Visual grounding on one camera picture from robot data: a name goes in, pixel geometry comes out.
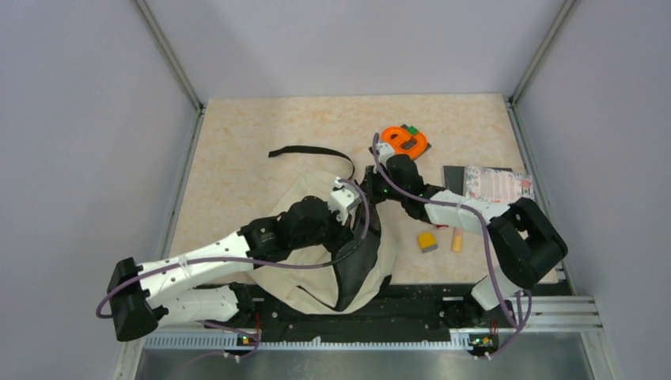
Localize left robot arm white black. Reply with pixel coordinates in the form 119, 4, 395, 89
96, 192, 370, 342

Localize black book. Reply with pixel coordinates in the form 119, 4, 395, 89
442, 165, 517, 200

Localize beige canvas student bag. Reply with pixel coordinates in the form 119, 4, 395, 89
248, 170, 400, 315

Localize grey building plate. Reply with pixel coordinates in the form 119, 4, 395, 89
379, 124, 431, 160

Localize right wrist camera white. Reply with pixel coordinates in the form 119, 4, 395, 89
373, 142, 396, 166

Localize yellow grey eraser block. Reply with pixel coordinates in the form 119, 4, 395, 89
417, 232, 438, 253

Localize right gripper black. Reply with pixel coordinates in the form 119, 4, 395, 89
356, 162, 408, 205

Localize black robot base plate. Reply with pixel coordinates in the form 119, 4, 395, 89
226, 284, 510, 343

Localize aluminium frame rail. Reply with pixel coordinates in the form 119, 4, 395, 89
438, 296, 603, 334

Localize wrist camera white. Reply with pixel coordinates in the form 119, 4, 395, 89
327, 177, 361, 226
373, 142, 396, 166

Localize floral cover book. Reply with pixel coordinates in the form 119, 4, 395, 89
464, 166, 535, 203

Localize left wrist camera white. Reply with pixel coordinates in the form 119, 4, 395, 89
327, 177, 361, 226

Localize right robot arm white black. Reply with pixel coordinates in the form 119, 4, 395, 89
362, 154, 568, 326

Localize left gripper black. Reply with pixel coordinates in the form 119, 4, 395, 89
292, 205, 356, 257

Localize white cable duct strip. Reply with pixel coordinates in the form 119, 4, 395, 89
143, 332, 472, 351

